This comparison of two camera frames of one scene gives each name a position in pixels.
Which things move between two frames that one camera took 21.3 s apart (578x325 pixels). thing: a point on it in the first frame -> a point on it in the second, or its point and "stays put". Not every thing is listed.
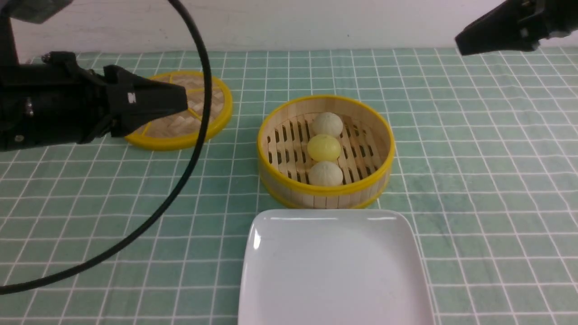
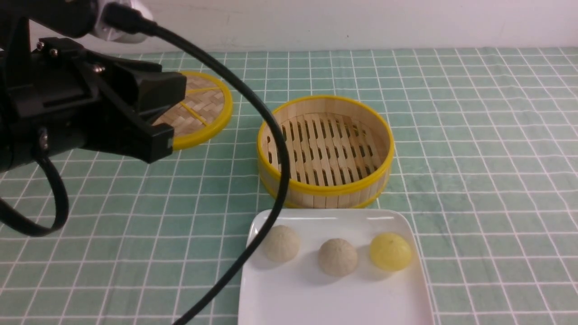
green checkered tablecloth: [486, 150] stays put
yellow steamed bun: [323, 147] -> [390, 252]
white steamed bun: [325, 174] -> [282, 243]
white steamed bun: [327, 123] -> [337, 257]
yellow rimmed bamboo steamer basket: [326, 152] stays put
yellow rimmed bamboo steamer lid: [180, 129] stays put
